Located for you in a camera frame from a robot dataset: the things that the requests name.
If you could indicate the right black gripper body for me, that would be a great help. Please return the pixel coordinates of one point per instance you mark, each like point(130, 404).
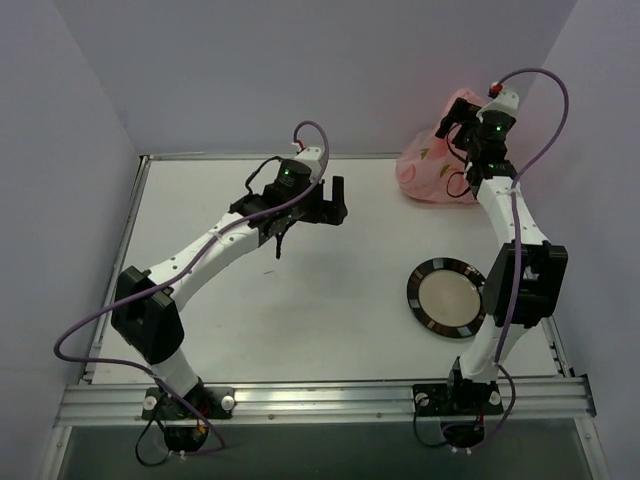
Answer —
point(458, 116)

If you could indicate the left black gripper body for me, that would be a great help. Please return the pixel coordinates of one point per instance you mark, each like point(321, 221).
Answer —
point(324, 206)

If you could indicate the pink plastic bag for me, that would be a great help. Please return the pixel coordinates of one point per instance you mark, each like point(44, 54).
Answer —
point(427, 171)

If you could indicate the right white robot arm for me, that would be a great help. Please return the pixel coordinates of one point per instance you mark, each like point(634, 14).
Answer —
point(523, 285)

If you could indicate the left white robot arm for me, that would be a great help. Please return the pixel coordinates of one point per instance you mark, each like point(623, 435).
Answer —
point(149, 302)

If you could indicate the black rimmed ceramic plate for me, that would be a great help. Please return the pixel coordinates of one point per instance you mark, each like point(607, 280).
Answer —
point(445, 295)

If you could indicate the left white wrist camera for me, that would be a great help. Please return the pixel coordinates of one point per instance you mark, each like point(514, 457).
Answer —
point(311, 156)

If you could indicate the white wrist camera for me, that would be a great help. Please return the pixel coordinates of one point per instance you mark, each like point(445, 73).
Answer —
point(311, 156)
point(503, 99)

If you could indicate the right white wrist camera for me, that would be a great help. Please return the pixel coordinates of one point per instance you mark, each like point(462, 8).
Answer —
point(503, 99)

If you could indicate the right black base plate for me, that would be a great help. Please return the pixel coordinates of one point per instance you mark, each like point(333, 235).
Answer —
point(442, 400)

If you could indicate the aluminium front rail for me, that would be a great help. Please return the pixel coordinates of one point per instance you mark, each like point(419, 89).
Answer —
point(319, 403)

